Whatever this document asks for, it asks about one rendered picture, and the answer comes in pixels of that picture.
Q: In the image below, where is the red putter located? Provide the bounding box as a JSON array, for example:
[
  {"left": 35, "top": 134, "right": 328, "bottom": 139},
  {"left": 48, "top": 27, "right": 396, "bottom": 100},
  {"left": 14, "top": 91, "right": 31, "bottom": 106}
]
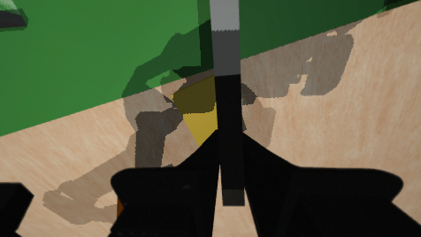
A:
[{"left": 210, "top": 0, "right": 245, "bottom": 207}]

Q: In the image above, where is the green mat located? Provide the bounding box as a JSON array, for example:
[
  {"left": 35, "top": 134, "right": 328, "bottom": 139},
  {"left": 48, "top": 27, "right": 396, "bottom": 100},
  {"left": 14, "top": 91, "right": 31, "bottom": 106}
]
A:
[{"left": 0, "top": 0, "right": 387, "bottom": 137}]

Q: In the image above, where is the yellow block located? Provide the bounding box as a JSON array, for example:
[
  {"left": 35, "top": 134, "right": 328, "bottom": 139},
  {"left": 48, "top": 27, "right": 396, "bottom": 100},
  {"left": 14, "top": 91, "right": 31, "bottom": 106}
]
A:
[{"left": 171, "top": 74, "right": 218, "bottom": 147}]

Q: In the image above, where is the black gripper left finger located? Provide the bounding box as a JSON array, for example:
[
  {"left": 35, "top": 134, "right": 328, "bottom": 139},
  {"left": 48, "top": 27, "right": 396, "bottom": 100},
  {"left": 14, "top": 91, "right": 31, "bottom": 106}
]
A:
[{"left": 111, "top": 129, "right": 220, "bottom": 237}]

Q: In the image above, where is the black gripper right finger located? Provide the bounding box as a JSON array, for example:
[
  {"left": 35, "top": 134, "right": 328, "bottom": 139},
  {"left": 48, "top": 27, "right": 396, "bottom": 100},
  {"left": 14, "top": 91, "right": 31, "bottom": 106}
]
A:
[{"left": 242, "top": 132, "right": 403, "bottom": 237}]

